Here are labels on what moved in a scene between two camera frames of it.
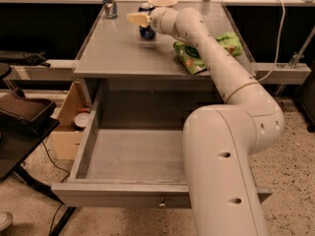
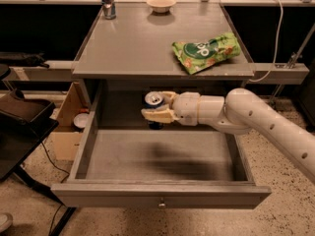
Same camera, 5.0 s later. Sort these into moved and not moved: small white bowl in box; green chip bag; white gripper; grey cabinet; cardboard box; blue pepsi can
Moved: white gripper; blue pepsi can
Not moved: small white bowl in box; green chip bag; cardboard box; grey cabinet
